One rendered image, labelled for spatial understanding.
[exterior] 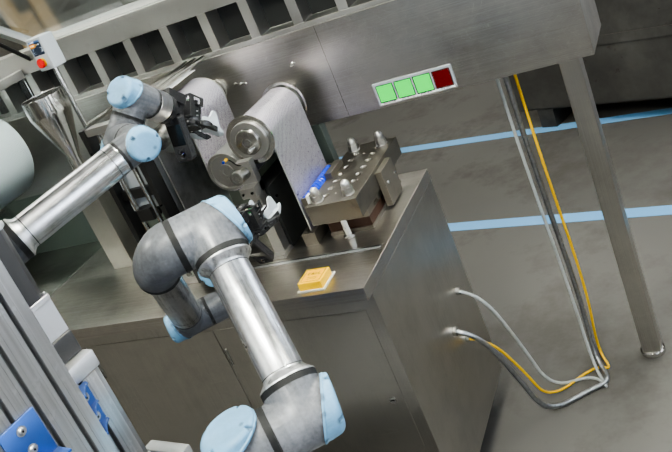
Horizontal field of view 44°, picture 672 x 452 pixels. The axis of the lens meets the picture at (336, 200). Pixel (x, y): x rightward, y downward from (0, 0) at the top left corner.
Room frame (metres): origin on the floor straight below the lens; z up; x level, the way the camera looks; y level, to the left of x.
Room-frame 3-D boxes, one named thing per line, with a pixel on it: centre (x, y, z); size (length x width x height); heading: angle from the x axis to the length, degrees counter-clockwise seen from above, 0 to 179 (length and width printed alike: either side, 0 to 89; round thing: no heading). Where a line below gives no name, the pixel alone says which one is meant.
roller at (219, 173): (2.44, 0.20, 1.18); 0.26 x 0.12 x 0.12; 151
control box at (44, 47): (2.57, 0.62, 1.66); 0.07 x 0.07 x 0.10; 49
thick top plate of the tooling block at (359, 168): (2.33, -0.08, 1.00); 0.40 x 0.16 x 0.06; 151
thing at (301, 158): (2.35, 0.04, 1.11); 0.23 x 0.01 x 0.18; 151
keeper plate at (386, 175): (2.29, -0.17, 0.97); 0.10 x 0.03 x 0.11; 151
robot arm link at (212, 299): (1.87, 0.33, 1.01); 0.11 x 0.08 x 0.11; 101
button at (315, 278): (1.99, 0.13, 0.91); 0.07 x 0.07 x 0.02; 61
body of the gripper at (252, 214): (2.01, 0.24, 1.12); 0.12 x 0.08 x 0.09; 150
